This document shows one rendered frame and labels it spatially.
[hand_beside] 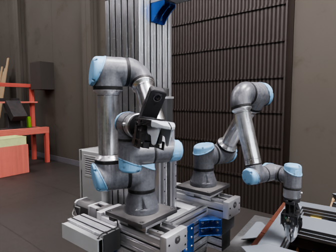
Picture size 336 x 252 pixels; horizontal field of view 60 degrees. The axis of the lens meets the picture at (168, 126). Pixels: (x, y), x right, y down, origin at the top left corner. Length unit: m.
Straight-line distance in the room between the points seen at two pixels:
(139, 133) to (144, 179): 0.49
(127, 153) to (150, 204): 0.39
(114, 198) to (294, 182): 0.90
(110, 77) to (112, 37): 0.48
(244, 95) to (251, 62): 2.77
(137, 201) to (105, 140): 0.29
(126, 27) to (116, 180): 0.75
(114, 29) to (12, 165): 5.40
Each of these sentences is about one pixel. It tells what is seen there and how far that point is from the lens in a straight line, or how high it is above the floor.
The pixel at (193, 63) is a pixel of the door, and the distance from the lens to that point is 4.62.
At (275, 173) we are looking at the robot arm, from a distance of 1.44.
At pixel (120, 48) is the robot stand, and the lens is 1.53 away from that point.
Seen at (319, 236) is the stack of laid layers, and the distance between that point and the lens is 1.71.
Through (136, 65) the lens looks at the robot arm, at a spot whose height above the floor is 1.65.
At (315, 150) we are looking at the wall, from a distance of 3.97.
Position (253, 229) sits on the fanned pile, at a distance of 1.97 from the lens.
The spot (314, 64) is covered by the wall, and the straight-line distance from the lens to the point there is 3.96.
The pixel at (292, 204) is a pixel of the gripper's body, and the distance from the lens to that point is 1.42.
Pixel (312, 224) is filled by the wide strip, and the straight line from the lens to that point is 1.78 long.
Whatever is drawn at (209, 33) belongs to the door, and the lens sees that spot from 4.54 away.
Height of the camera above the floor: 1.51
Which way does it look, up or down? 5 degrees down
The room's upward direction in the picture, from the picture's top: straight up
